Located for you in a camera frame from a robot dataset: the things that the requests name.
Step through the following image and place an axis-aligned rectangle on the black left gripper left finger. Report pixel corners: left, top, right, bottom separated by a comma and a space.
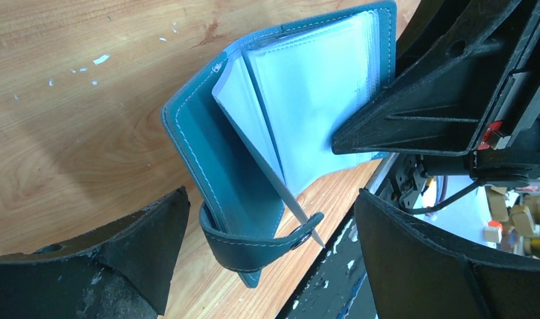
0, 187, 190, 318

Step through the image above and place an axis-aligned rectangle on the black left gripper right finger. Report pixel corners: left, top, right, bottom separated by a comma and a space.
354, 189, 540, 318

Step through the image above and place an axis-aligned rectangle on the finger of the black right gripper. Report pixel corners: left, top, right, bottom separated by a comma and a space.
332, 1, 540, 157

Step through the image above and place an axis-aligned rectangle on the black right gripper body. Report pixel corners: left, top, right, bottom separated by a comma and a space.
395, 0, 540, 186

